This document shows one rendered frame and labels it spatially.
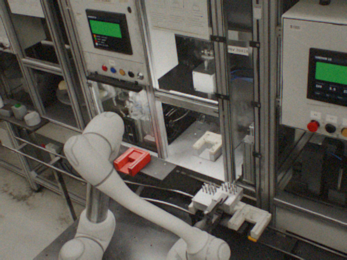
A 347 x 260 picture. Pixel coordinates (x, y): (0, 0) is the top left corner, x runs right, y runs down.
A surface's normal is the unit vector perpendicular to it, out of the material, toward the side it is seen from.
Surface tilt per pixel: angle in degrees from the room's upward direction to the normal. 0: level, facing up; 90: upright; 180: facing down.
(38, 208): 0
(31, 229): 0
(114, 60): 90
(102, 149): 58
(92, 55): 90
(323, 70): 90
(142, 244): 0
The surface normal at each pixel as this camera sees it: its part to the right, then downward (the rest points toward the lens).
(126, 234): -0.12, -0.82
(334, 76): -0.58, 0.51
